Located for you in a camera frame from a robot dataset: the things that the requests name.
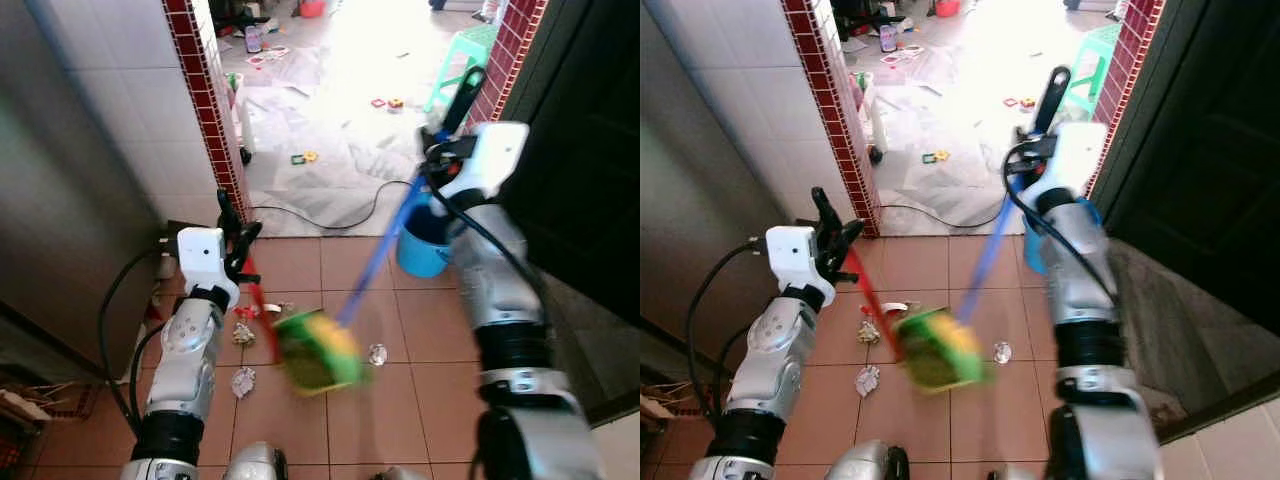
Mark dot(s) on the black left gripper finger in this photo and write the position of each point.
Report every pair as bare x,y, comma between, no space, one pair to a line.
824,212
228,212
850,235
250,235

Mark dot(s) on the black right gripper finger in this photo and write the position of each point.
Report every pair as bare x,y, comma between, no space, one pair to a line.
465,100
1052,100

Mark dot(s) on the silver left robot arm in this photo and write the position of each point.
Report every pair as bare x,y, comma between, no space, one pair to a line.
185,360
770,360

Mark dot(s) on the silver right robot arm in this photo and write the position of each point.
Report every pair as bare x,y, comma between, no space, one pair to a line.
500,300
1090,300

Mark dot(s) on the small colourful floor toy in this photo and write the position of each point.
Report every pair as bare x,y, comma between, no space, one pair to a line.
303,157
935,157
1020,102
388,103

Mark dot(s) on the green plastic stool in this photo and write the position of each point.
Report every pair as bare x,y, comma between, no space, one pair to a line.
468,50
1090,60

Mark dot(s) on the crumpled paper scrap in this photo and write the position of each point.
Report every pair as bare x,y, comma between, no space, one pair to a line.
867,380
245,382
1002,352
868,328
378,354
244,328

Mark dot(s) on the white wheeled cart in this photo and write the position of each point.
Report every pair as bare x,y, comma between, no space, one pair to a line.
868,110
240,110

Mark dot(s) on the blue plastic bucket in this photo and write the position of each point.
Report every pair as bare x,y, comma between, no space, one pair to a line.
420,255

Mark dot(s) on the dark wooden door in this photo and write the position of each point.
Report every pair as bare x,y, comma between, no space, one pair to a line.
590,150
1220,120

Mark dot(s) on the red bucket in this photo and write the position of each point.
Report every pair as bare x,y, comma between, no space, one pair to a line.
310,7
945,7

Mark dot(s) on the silver robot leg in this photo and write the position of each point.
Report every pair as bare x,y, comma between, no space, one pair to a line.
865,465
255,465

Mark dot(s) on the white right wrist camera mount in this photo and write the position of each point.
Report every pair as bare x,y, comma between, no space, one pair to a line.
495,155
1070,155

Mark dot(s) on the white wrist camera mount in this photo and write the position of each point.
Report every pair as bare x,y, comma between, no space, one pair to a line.
495,155
200,258
1070,155
790,258

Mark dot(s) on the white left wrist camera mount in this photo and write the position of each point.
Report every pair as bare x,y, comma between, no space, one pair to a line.
790,258
200,258

